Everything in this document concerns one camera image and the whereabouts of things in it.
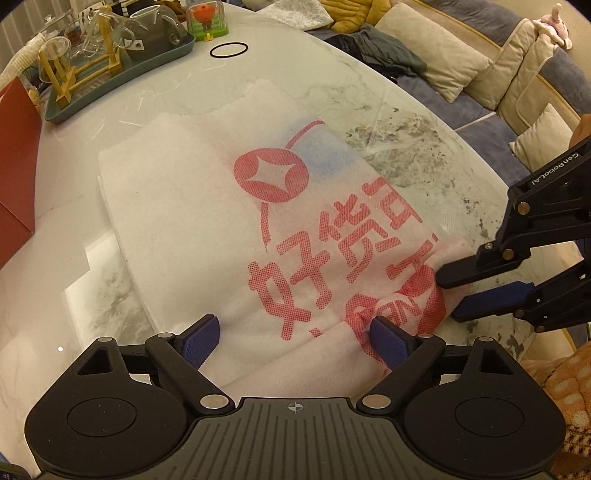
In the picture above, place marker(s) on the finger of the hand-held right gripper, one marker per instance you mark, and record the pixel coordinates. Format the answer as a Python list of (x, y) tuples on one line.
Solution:
[(498, 297), (461, 272)]

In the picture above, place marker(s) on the black rubber band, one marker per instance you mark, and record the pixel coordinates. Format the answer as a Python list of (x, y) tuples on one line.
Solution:
[(211, 50)]

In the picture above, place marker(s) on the yellow cat plush toy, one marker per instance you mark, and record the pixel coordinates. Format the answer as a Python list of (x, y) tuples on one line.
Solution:
[(351, 9)]

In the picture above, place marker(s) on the grey patterned cloth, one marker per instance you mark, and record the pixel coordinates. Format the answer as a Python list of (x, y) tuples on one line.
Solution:
[(295, 14)]

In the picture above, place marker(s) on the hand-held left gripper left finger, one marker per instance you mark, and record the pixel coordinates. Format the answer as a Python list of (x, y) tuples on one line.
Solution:
[(201, 339)]

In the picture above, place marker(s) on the pink plush toy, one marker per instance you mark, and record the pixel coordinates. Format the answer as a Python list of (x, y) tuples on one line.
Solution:
[(554, 23)]

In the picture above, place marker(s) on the clear plastic bag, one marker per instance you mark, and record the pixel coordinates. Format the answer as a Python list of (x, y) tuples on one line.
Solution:
[(18, 60)]

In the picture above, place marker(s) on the white shopping bag red print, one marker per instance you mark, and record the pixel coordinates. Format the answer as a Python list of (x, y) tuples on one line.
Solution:
[(207, 207)]

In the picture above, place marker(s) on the large glass pitcher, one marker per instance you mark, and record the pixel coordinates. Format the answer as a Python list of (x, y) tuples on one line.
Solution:
[(157, 32)]

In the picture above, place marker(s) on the dotted fleece clothing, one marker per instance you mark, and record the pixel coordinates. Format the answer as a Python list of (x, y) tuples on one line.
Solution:
[(568, 392)]

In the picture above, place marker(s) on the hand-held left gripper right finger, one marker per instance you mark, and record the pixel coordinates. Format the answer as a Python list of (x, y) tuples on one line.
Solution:
[(390, 342)]

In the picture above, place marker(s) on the clear glass cup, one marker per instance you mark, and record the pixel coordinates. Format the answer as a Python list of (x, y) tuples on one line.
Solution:
[(108, 27), (55, 53)]

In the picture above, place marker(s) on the red cardboard box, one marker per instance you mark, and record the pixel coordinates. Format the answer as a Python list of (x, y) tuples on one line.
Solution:
[(14, 161)]

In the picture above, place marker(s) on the orange toy in clear case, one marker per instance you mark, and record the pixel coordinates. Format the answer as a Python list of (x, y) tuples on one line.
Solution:
[(207, 18)]

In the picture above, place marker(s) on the dark grey clothing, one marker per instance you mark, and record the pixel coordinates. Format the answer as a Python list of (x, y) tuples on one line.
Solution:
[(383, 50)]

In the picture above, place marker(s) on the blue grey sofa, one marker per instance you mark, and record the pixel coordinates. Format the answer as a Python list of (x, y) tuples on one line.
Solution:
[(461, 121)]

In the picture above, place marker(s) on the beige cushion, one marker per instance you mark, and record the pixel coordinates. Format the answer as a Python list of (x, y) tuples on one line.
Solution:
[(434, 50), (517, 69), (545, 138)]

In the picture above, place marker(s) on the green tray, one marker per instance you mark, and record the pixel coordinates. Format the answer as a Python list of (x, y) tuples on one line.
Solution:
[(129, 78)]

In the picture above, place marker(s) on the wooden cup rack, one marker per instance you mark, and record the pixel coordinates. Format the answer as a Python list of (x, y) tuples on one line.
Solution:
[(64, 86)]

